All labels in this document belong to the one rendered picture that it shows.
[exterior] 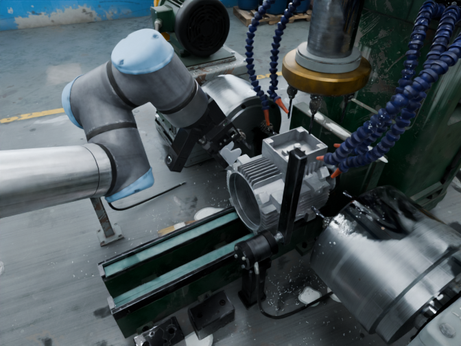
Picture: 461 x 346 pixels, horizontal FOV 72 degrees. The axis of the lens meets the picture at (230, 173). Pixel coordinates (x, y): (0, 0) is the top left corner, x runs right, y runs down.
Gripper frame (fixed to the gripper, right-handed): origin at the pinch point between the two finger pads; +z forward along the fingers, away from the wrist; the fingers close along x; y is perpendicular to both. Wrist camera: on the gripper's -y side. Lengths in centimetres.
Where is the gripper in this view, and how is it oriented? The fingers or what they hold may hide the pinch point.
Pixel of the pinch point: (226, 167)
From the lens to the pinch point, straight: 78.1
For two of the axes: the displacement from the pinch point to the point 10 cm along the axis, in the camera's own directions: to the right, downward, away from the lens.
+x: -5.0, -5.7, 6.5
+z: 4.3, 4.9, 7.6
